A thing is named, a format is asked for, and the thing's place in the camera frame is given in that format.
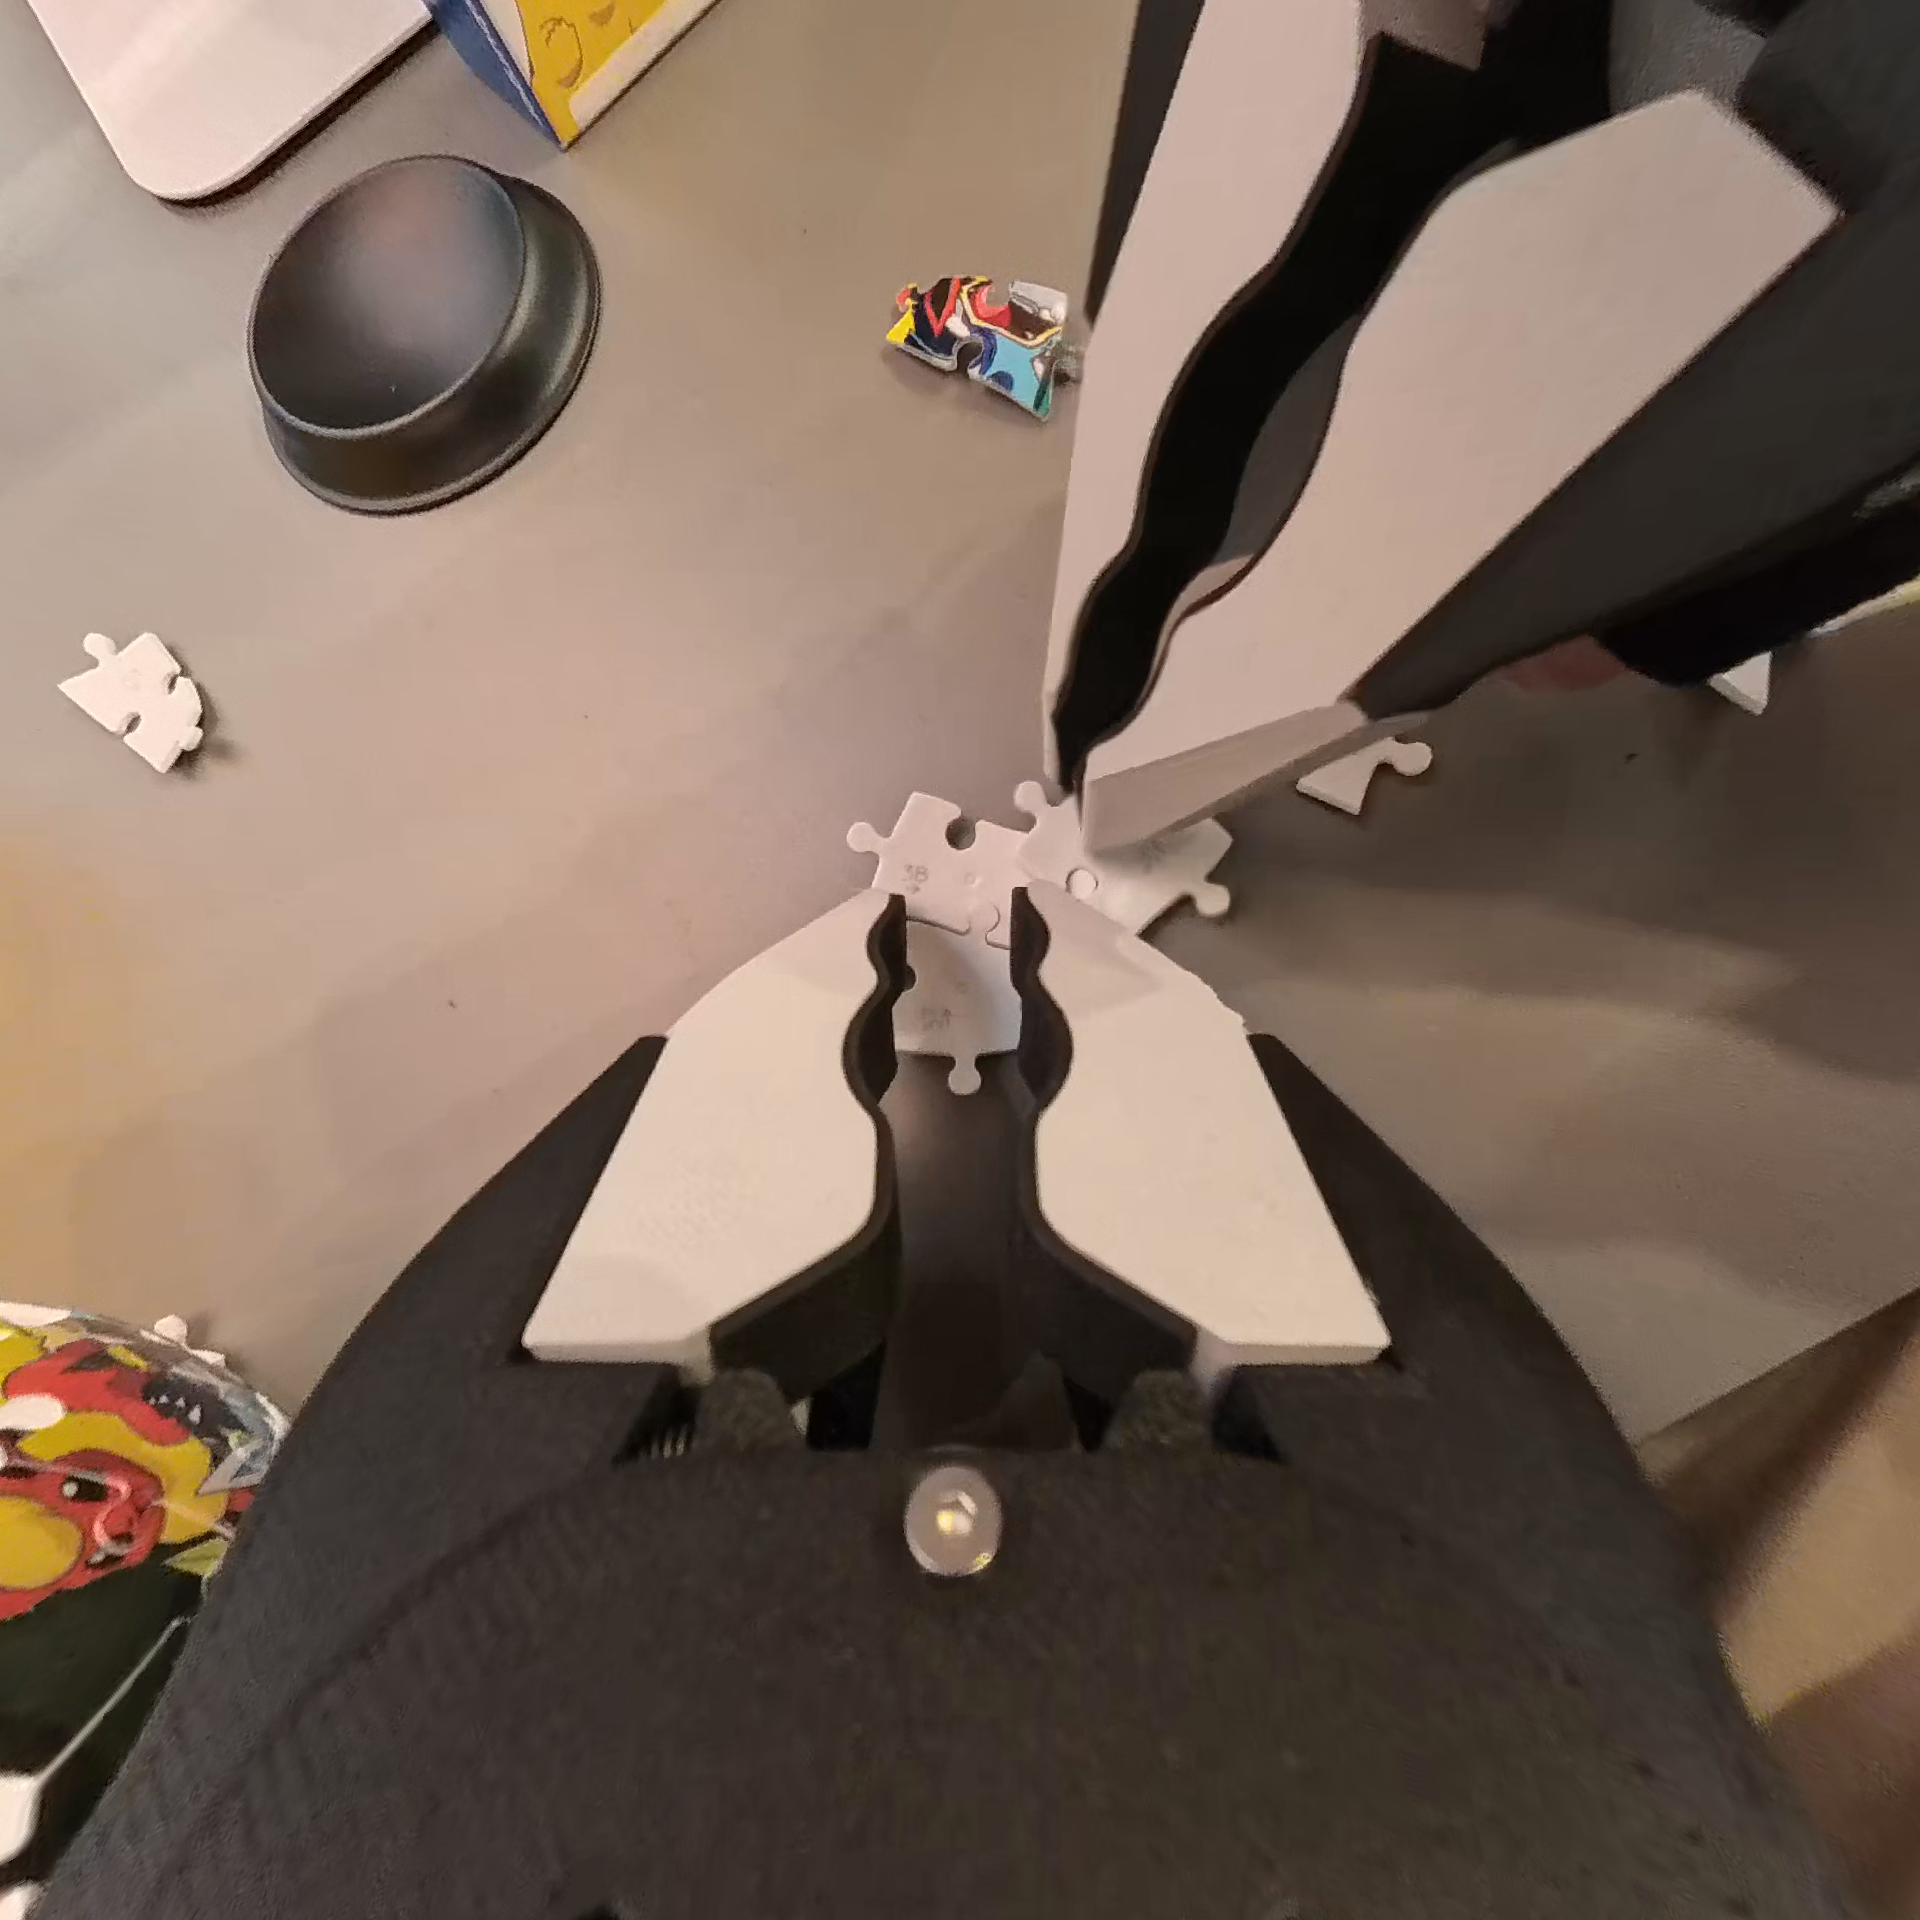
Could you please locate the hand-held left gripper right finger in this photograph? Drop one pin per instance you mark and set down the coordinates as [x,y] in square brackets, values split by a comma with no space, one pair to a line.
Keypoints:
[1216,1184]

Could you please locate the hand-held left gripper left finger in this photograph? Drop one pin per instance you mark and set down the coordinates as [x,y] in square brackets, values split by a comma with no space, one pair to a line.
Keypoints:
[707,1184]

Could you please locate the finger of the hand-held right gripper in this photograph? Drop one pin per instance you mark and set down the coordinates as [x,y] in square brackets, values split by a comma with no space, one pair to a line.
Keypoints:
[1502,405]
[1183,225]

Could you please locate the white puzzle piece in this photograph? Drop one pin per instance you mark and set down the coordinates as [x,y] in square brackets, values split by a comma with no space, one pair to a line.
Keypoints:
[1359,771]
[1744,681]
[134,696]
[1163,869]

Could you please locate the partly built puzzle ball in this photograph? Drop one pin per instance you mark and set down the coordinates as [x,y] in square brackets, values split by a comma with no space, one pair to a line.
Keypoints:
[91,1502]

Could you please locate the colourful puzzle piece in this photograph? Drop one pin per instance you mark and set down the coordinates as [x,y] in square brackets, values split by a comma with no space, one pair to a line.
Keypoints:
[983,345]

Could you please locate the blue puzzle box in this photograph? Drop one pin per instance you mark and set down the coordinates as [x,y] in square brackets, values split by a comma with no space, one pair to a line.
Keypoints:
[601,44]

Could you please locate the white loose puzzle piece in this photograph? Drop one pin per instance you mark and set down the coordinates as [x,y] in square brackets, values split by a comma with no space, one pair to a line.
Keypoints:
[134,696]

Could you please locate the black round ball stand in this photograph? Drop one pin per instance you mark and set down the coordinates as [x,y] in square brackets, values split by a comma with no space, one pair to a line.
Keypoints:
[404,329]

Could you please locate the white rounded object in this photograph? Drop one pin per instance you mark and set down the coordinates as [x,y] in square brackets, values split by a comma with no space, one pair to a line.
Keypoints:
[223,90]

